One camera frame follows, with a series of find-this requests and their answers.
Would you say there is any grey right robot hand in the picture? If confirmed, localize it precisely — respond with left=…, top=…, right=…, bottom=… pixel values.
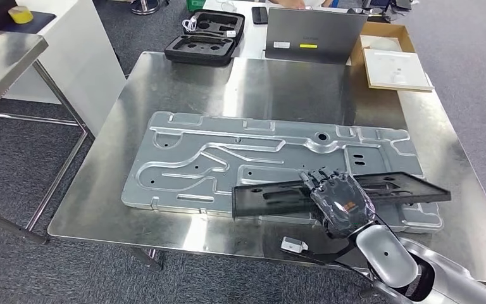
left=298, top=167, right=377, bottom=240

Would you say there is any black plastic panel part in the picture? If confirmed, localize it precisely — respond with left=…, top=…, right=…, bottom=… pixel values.
left=231, top=171, right=452, bottom=219

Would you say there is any stainless steel workbench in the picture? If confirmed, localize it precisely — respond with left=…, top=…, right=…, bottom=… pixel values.
left=0, top=31, right=96, bottom=245
left=47, top=51, right=486, bottom=287

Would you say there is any stamped grey metal plate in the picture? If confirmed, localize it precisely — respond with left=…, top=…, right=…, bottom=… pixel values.
left=120, top=111, right=444, bottom=234

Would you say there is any cardboard box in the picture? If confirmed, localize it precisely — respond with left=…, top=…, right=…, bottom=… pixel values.
left=349, top=22, right=435, bottom=93

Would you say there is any white foam insert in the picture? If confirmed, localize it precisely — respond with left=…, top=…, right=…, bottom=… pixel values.
left=359, top=34, right=404, bottom=53

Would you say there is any grey laptop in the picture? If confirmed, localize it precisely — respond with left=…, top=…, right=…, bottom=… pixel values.
left=265, top=7, right=369, bottom=65

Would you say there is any black desk device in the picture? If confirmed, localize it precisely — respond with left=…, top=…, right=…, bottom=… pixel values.
left=361, top=0, right=392, bottom=23

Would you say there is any person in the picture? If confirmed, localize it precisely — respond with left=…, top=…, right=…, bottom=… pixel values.
left=268, top=0, right=335, bottom=10

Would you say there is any black phone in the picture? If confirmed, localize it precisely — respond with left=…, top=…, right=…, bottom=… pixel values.
left=251, top=6, right=270, bottom=25

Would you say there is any black foam case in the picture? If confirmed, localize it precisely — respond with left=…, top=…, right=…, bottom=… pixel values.
left=164, top=9, right=246, bottom=68

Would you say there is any chrome stanchion base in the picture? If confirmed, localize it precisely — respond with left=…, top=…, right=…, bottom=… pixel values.
left=130, top=0, right=160, bottom=16

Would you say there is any white cabinet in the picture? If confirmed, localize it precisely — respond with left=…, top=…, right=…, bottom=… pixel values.
left=4, top=0, right=127, bottom=137

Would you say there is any dark blue pad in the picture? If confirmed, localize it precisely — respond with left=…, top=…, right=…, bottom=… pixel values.
left=0, top=11, right=57, bottom=35

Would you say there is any yellow tape roll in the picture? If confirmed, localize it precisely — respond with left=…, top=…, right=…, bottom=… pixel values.
left=8, top=6, right=34, bottom=25

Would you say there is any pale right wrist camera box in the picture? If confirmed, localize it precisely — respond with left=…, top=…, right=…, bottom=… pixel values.
left=280, top=236, right=355, bottom=266

